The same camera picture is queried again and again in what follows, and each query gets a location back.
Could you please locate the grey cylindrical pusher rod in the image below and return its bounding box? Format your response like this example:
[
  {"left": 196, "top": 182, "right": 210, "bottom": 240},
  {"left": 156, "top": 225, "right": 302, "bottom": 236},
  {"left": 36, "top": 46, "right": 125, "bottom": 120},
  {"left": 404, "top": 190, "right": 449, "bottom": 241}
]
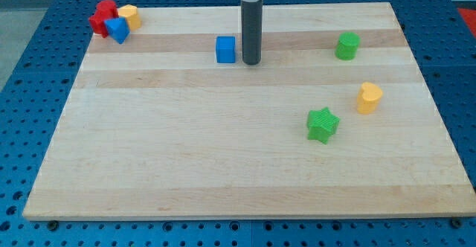
[{"left": 241, "top": 0, "right": 263, "bottom": 65}]

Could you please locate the yellow hexagon block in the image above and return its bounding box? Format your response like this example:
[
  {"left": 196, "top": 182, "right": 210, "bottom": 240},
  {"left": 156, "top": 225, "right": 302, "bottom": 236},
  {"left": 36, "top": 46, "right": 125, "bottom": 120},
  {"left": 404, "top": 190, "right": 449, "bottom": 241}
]
[{"left": 118, "top": 4, "right": 142, "bottom": 31}]

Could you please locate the blue triangle block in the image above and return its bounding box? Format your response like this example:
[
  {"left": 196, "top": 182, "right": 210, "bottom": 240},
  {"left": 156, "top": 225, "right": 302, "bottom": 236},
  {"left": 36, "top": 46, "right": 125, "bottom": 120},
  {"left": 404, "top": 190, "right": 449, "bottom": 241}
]
[{"left": 104, "top": 17, "right": 129, "bottom": 44}]

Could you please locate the blue cube block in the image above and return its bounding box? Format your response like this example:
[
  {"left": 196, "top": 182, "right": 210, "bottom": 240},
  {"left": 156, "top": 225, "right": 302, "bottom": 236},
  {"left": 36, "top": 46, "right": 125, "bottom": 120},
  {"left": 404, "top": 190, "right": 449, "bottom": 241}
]
[{"left": 215, "top": 36, "right": 236, "bottom": 63}]

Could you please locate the green cylinder block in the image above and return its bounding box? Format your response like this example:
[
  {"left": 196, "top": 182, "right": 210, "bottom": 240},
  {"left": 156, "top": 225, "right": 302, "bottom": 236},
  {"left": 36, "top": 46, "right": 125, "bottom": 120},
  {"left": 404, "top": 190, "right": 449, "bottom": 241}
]
[{"left": 335, "top": 32, "right": 360, "bottom": 60}]

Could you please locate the green star block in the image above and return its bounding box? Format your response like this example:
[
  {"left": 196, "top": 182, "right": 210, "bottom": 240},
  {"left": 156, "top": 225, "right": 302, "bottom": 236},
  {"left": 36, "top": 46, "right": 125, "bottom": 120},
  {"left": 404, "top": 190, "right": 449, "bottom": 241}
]
[{"left": 306, "top": 107, "right": 340, "bottom": 144}]

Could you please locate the wooden board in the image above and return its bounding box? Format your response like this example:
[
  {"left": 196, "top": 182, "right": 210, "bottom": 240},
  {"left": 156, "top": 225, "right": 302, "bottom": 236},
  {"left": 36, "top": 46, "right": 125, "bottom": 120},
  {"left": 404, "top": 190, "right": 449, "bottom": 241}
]
[{"left": 23, "top": 2, "right": 475, "bottom": 221}]

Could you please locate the red block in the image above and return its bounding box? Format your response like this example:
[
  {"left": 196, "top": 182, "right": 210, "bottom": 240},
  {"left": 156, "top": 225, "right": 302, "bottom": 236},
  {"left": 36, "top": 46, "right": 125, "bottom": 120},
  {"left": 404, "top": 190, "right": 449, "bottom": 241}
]
[{"left": 88, "top": 0, "right": 118, "bottom": 38}]

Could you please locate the yellow heart block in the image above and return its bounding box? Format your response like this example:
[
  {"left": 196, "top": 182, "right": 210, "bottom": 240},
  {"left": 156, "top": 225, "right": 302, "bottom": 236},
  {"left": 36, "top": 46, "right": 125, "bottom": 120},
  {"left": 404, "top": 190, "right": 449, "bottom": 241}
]
[{"left": 357, "top": 82, "right": 383, "bottom": 115}]

